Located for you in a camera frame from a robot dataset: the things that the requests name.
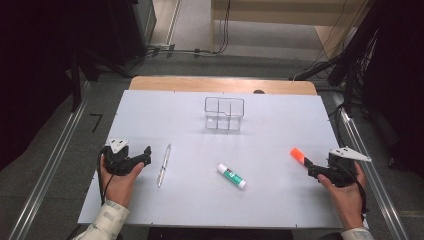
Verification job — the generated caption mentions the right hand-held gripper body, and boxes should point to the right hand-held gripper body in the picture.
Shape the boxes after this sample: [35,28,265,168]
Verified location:
[328,146,373,188]

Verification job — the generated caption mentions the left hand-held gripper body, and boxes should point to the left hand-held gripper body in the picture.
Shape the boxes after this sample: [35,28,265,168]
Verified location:
[99,138,145,177]

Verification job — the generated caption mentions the clear silver pen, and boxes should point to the clear silver pen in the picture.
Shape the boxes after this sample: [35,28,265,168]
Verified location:
[156,143,172,189]

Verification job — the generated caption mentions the orange highlighter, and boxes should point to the orange highlighter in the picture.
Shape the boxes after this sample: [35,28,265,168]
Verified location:
[289,147,314,168]

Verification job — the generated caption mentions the clear plastic desk organizer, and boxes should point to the clear plastic desk organizer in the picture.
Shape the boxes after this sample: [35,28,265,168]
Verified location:
[203,96,245,132]

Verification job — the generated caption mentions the white green glue stick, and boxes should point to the white green glue stick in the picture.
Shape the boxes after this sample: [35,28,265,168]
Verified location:
[217,162,248,190]

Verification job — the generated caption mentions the person's left hand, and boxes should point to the person's left hand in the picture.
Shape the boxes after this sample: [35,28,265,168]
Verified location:
[99,154,145,209]

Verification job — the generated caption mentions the person's right hand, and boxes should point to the person's right hand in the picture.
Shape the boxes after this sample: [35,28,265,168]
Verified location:
[317,162,368,231]

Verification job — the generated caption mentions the white table board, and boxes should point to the white table board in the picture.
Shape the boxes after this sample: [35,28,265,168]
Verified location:
[77,89,370,231]

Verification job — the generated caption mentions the wooden table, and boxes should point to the wooden table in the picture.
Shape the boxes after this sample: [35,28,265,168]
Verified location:
[128,75,318,96]

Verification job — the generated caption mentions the dark cabinet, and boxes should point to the dark cabinet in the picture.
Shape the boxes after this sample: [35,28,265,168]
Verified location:
[106,0,158,67]

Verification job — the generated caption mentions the light wooden furniture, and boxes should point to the light wooden furniture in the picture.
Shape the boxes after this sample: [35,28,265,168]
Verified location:
[210,0,372,62]

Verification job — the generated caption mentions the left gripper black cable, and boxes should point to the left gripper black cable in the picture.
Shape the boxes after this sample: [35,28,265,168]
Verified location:
[97,148,116,206]

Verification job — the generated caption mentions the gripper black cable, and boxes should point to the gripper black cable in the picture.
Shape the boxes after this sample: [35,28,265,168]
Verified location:
[343,163,368,215]
[97,148,116,206]

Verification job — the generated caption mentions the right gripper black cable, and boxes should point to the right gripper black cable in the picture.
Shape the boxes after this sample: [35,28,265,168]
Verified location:
[343,163,368,215]

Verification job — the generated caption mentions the metal floor rail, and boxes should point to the metal floor rail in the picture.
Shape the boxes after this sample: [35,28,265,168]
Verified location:
[7,81,93,240]
[330,91,412,240]

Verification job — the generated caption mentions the black metal stand with cables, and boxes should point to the black metal stand with cables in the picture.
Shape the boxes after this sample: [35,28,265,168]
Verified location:
[292,0,384,116]

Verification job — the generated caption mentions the black floor cables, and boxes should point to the black floor cables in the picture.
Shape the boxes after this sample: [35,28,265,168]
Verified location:
[145,0,232,58]

